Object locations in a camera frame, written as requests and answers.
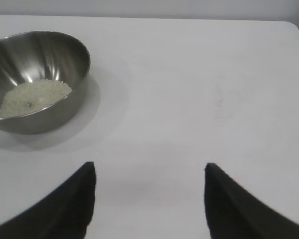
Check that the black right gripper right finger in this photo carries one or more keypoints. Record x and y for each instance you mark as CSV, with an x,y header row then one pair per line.
x,y
234,214

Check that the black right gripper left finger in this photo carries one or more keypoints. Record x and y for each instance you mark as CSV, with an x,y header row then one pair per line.
x,y
64,211

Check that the white rice grains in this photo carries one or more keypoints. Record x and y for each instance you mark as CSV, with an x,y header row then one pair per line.
x,y
35,97

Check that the stainless steel mixing bowl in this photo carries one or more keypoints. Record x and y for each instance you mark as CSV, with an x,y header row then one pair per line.
x,y
40,57

